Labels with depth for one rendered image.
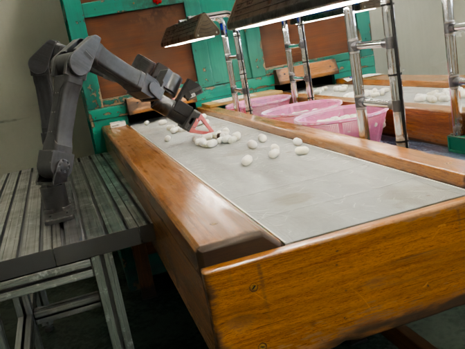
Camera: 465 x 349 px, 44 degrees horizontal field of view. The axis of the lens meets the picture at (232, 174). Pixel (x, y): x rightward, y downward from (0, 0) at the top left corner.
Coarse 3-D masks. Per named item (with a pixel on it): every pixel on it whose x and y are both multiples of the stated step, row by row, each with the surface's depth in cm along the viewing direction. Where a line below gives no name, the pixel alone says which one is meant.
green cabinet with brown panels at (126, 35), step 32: (64, 0) 233; (96, 0) 238; (128, 0) 240; (192, 0) 247; (224, 0) 252; (96, 32) 240; (128, 32) 243; (160, 32) 247; (256, 32) 258; (320, 32) 268; (192, 64) 253; (224, 64) 257; (256, 64) 260; (96, 96) 243; (128, 96) 247
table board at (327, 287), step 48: (336, 240) 77; (384, 240) 79; (432, 240) 82; (240, 288) 74; (288, 288) 76; (336, 288) 79; (384, 288) 81; (432, 288) 83; (240, 336) 76; (288, 336) 78; (336, 336) 80
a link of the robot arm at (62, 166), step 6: (60, 162) 142; (66, 162) 144; (60, 168) 142; (66, 168) 144; (54, 174) 142; (60, 174) 142; (66, 174) 144; (36, 180) 146; (42, 180) 147; (48, 180) 145; (54, 180) 141; (60, 180) 142; (66, 180) 144
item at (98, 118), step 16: (368, 64) 276; (240, 80) 262; (256, 80) 261; (272, 80) 263; (320, 80) 287; (208, 96) 256; (224, 96) 258; (96, 112) 244; (112, 112) 246; (144, 112) 265; (96, 128) 245; (96, 144) 246; (128, 256) 261; (128, 272) 262; (160, 272) 267
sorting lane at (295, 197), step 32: (160, 128) 224; (192, 160) 148; (224, 160) 140; (256, 160) 134; (288, 160) 128; (320, 160) 122; (352, 160) 118; (224, 192) 110; (256, 192) 106; (288, 192) 102; (320, 192) 99; (352, 192) 96; (384, 192) 93; (416, 192) 90; (448, 192) 87; (288, 224) 85; (320, 224) 83; (352, 224) 80
